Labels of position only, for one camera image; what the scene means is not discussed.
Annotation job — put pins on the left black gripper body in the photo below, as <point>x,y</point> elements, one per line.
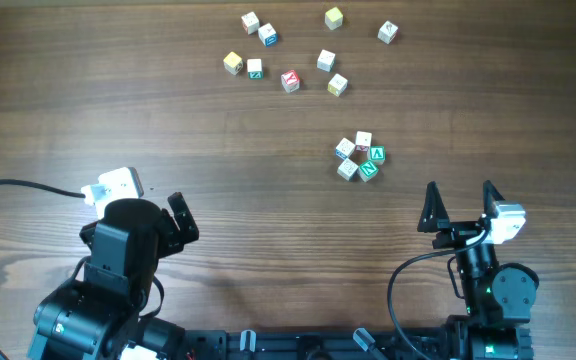
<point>169,239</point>

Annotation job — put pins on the green letter A block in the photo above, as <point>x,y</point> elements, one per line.
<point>377,154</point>

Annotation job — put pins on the wooden picture block centre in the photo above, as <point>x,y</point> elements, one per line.
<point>326,60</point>

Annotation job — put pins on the brown picture block far right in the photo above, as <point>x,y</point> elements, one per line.
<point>387,32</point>

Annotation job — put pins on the blue edged letter block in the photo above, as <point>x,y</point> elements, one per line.
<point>268,35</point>

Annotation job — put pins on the plain wooden picture block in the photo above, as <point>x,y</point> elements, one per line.
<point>347,169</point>

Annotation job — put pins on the green letter N block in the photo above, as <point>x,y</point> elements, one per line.
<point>367,170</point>

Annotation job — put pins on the red edged wooden block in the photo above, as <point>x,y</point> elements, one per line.
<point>363,141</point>

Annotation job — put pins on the blue edged picture block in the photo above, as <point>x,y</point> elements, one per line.
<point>344,149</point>

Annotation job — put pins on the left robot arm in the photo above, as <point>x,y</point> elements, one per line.
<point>98,311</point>

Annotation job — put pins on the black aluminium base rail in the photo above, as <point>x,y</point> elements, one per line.
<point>313,345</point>

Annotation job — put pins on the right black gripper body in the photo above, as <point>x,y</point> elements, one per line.
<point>456,234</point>

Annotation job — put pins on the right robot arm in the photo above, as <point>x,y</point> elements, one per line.
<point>498,296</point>

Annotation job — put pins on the red letter Y block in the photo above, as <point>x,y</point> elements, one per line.
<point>290,81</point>

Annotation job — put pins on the yellow edged picture block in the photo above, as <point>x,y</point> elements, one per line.
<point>337,85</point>

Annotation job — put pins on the green edged small block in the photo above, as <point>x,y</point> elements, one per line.
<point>255,68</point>

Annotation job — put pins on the yellow block left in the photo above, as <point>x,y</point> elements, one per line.
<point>233,63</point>

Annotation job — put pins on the yellow top block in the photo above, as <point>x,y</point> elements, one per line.
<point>333,18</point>

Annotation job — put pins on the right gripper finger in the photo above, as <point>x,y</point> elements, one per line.
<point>490,195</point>
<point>434,216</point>

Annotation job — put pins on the red picture block top left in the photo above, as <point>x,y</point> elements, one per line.
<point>250,23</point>

